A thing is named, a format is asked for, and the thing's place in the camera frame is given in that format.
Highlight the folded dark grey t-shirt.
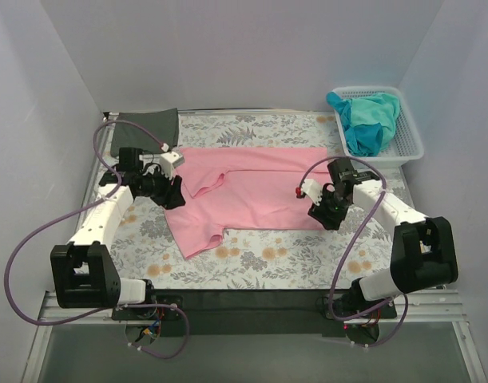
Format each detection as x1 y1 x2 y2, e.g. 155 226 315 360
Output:
110 109 179 157

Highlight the teal t-shirt in basket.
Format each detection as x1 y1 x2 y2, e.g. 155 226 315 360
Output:
326 92 401 157

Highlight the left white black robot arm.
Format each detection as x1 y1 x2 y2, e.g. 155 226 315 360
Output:
50 148 185 308

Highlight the aluminium frame rail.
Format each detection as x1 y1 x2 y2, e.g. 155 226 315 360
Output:
39 289 468 324

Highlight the pink t-shirt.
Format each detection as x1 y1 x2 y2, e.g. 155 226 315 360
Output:
165 148 327 259

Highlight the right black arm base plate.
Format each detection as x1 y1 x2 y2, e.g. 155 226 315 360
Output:
315 289 397 319

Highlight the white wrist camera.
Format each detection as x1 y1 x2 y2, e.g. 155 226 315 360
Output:
158 152 184 180
296 179 323 206

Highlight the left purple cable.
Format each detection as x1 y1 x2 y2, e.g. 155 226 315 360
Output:
3 121 191 360

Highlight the white plastic basket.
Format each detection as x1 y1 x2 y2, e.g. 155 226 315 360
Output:
333 85 424 169

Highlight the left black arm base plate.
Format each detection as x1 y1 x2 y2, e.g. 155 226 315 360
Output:
111 294 183 321

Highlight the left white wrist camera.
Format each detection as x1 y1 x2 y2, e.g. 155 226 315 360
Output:
158 152 184 180

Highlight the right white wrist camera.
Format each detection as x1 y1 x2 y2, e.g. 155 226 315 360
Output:
296 179 323 206

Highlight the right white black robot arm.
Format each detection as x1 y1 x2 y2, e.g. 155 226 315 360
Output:
296 156 458 321

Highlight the floral patterned table mat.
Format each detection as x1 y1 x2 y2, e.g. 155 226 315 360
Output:
65 111 437 290

